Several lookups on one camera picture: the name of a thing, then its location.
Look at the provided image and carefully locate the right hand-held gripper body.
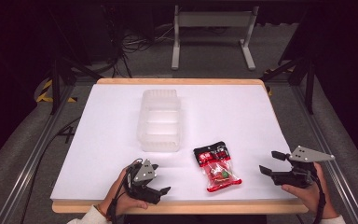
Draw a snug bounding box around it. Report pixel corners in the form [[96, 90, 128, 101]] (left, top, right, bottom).
[[269, 145, 336, 189]]

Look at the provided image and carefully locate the aluminium floor rail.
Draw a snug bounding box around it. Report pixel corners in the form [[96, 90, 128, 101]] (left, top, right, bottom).
[[291, 83, 358, 224], [0, 83, 76, 224]]

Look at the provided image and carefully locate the yellow black hazard tape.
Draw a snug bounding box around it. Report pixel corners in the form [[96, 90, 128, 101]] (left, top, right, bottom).
[[35, 78, 77, 104]]

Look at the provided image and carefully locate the orange bracelet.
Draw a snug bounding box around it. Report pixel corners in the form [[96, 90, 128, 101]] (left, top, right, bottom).
[[94, 203, 110, 221]]

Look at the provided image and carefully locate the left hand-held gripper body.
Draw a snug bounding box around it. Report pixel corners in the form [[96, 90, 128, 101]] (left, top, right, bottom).
[[125, 158, 163, 205]]

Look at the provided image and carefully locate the white table sheet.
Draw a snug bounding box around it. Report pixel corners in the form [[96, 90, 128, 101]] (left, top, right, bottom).
[[49, 83, 298, 202]]

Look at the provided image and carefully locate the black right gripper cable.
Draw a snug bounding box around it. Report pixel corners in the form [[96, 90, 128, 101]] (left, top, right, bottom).
[[310, 163, 328, 224]]

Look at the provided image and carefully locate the person's left hand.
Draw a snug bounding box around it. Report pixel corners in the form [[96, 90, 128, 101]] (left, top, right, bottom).
[[104, 167, 150, 217]]

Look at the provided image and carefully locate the tangle of floor cables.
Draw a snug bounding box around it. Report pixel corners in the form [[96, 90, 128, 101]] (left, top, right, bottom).
[[111, 22, 175, 78]]

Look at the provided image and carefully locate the black metal stand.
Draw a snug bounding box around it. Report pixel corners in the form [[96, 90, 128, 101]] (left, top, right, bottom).
[[260, 56, 317, 116], [48, 55, 104, 116]]

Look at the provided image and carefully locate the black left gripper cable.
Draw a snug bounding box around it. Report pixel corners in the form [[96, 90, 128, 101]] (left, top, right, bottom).
[[106, 158, 145, 224]]

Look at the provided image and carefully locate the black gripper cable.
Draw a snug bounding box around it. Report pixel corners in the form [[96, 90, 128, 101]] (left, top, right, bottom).
[[106, 158, 145, 224], [310, 163, 328, 224]]

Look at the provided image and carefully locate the white metal stand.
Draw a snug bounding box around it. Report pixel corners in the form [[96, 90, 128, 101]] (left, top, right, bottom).
[[171, 5, 260, 72]]

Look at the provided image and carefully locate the black floor cable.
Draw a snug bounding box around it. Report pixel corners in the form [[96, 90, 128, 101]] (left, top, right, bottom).
[[19, 116, 82, 224]]

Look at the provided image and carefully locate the wooden table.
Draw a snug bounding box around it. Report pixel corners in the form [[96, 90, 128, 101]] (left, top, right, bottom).
[[51, 77, 310, 216]]

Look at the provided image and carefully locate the translucent plastic container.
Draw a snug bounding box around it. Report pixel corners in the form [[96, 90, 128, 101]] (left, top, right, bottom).
[[136, 89, 183, 153]]

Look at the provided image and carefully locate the person's right hand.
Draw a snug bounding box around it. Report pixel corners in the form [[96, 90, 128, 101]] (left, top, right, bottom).
[[281, 161, 338, 219]]

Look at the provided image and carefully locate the red snack packet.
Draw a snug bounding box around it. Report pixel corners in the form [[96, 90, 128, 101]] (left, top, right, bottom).
[[193, 141, 243, 193]]

